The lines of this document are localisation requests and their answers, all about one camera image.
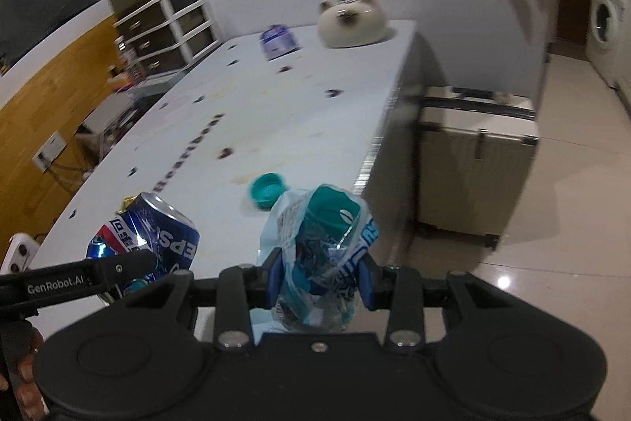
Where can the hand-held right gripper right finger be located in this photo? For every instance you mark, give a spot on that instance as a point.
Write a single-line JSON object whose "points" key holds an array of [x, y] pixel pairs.
{"points": [[367, 283]]}

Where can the white box with holes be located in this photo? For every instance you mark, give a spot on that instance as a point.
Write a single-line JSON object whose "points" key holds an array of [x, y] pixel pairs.
{"points": [[19, 253]]}

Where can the white cat plush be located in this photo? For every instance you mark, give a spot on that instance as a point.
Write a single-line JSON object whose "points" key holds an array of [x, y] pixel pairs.
{"points": [[352, 24]]}

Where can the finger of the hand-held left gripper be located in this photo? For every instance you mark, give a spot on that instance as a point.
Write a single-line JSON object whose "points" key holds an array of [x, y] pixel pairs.
{"points": [[123, 267]]}

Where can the white washing machine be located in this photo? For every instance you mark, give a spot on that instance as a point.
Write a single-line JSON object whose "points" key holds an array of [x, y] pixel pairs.
{"points": [[609, 26]]}

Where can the grey box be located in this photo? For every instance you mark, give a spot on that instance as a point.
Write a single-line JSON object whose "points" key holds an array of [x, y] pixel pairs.
{"points": [[108, 122]]}

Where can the person's left hand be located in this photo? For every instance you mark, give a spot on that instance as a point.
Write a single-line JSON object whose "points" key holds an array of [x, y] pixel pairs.
{"points": [[29, 369]]}

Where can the cream hard-shell suitcase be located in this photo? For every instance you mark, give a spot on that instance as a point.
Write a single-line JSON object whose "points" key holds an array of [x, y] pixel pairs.
{"points": [[473, 164]]}

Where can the crushed teal label bottle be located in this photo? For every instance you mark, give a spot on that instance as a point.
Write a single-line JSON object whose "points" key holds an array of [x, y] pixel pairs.
{"points": [[323, 243]]}

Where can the teal bottle cap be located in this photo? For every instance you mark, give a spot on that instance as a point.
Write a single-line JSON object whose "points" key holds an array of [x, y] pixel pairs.
{"points": [[266, 191]]}

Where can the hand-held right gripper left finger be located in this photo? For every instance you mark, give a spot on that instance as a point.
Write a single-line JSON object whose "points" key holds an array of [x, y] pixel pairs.
{"points": [[275, 280]]}

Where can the crushed blue soda can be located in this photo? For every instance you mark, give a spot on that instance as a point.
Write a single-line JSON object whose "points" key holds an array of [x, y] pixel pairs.
{"points": [[157, 233]]}

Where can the gold foil wrapper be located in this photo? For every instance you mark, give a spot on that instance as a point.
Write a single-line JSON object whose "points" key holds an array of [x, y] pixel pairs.
{"points": [[126, 204]]}

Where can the purple tissue packet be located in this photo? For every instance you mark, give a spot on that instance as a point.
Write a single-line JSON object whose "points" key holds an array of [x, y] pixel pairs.
{"points": [[279, 42]]}

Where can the white wall socket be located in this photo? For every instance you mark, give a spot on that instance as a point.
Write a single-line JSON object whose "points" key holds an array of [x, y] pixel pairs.
{"points": [[49, 150]]}

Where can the brown and white drawer cabinet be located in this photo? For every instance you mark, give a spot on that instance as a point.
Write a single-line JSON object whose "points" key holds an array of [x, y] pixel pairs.
{"points": [[157, 21]]}

